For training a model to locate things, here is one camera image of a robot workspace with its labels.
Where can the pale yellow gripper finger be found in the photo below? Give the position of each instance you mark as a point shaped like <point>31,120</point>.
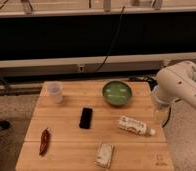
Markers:
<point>161,115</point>

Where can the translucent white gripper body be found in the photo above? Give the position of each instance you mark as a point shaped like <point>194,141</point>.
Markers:
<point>160,98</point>

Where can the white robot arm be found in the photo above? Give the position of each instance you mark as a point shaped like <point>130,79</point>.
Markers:
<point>177,81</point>

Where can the white ceramic cup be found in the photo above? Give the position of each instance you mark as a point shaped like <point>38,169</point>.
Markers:
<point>54,90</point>

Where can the white plastic bottle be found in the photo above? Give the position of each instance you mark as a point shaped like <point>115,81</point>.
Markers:
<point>135,126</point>

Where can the green bowl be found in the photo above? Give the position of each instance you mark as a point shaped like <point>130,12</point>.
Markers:
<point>117,93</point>

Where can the dried red chili pepper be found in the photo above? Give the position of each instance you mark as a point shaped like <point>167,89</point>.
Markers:
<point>45,137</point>

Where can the black object at left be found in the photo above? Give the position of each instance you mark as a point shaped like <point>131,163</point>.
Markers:
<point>4,124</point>

